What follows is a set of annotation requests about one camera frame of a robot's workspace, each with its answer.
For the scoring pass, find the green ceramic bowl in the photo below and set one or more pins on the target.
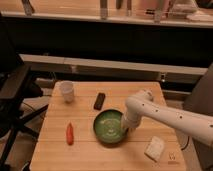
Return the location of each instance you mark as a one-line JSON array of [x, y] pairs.
[[107, 127]]

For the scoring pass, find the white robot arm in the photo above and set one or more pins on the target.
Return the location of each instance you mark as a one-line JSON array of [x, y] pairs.
[[140, 104]]

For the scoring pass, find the black rectangular block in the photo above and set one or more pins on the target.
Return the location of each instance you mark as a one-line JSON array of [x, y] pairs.
[[99, 101]]

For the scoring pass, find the white paper cup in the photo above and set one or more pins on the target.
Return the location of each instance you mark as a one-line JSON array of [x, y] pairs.
[[67, 91]]

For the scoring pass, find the orange carrot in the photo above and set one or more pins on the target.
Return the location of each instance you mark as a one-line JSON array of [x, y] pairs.
[[69, 134]]

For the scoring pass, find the white sponge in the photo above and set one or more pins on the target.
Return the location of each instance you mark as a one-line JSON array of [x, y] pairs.
[[155, 148]]

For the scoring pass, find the black tripod stand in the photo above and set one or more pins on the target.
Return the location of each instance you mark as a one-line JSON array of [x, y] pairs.
[[19, 85]]

